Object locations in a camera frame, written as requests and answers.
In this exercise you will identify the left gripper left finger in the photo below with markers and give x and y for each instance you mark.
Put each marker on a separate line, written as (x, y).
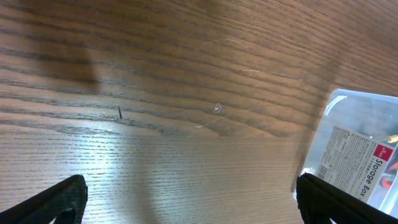
(63, 202)

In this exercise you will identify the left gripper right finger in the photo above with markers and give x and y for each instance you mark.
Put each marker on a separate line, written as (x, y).
(321, 203)

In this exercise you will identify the clear plastic container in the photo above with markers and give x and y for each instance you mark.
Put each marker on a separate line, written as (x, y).
(350, 150)

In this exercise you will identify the red handled pliers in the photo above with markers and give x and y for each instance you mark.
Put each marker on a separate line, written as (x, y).
(389, 176)

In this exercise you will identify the yellow black screwdriver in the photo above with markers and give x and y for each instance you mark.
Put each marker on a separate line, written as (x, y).
(392, 139)

